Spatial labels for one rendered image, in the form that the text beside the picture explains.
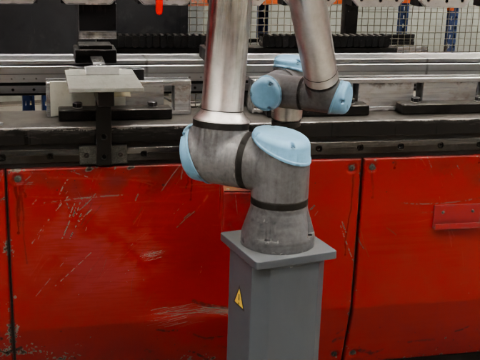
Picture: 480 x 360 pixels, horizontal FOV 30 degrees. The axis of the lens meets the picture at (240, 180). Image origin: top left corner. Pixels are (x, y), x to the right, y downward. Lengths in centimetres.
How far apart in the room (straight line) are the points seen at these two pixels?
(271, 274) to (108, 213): 77
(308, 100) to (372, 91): 67
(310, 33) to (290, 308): 55
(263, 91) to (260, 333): 54
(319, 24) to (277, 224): 41
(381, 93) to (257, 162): 96
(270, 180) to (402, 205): 94
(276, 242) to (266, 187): 11
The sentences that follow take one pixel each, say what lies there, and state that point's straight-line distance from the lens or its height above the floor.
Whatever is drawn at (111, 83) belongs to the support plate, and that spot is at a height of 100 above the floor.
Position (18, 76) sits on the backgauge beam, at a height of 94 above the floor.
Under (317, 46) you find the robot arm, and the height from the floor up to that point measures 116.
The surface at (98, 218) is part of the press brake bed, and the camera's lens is 242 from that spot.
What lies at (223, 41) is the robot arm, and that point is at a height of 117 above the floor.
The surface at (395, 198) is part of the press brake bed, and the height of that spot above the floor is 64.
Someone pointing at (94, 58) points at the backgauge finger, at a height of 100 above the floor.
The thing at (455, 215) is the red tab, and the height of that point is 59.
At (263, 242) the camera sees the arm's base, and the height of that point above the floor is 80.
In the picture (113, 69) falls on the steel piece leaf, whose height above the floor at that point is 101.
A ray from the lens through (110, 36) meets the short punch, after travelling 246.
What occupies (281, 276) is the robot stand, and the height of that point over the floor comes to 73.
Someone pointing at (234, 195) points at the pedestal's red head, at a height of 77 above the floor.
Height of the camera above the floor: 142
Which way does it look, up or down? 17 degrees down
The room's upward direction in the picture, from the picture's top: 2 degrees clockwise
